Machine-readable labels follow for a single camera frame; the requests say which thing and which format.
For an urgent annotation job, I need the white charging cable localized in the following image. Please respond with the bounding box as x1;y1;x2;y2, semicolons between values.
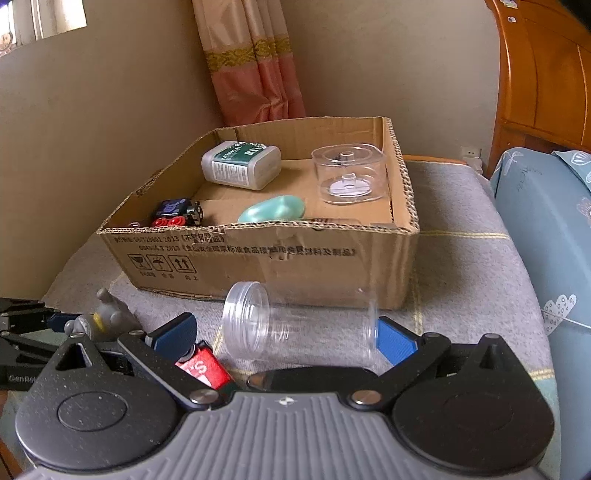
542;309;591;331

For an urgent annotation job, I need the window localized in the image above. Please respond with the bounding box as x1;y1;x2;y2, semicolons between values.
0;0;89;56

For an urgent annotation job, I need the brown cardboard box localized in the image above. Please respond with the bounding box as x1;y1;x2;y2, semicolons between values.
96;115;421;311

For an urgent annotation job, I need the black oval case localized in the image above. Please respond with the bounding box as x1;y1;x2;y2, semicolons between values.
247;367;380;393

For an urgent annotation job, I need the pink curtain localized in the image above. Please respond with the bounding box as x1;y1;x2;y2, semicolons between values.
191;0;307;128

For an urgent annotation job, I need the plaid grey green tablecloth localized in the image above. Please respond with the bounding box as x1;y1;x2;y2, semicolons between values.
0;159;562;462

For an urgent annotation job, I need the clear round plastic container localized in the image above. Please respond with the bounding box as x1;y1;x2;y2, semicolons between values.
311;144;388;206

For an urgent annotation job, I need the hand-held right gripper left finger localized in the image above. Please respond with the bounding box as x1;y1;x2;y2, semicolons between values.
42;311;225;414

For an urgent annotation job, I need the white wall charger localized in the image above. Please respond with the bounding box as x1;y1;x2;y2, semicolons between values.
461;145;484;174

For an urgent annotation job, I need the black cube robot toy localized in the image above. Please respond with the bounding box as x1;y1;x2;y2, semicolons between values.
127;198;204;228

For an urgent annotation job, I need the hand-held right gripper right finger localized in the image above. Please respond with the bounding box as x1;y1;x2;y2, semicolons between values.
346;316;528;412

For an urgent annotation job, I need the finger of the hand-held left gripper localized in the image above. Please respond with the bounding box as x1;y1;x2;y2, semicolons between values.
0;298;80;333
0;332;66;366

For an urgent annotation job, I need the clear plastic jar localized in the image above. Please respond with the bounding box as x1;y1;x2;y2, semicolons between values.
222;281;380;373

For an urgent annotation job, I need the grey figure toy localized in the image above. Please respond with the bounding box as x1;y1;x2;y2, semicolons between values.
65;288;133;343

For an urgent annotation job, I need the white green-label bottle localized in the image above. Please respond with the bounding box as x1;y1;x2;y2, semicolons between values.
201;141;283;191

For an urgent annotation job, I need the red cube robot toy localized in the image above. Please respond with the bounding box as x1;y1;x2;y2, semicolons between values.
175;342;234;391

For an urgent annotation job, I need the blue floral pillow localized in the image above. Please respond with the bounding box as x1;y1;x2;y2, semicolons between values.
551;148;591;195

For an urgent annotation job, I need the wooden bed headboard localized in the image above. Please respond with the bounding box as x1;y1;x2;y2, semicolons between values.
485;0;591;160

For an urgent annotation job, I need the mint green oval case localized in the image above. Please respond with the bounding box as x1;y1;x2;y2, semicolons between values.
237;194;306;227

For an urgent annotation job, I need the blue floral bedsheet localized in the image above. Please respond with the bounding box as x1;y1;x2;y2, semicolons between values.
489;147;591;480

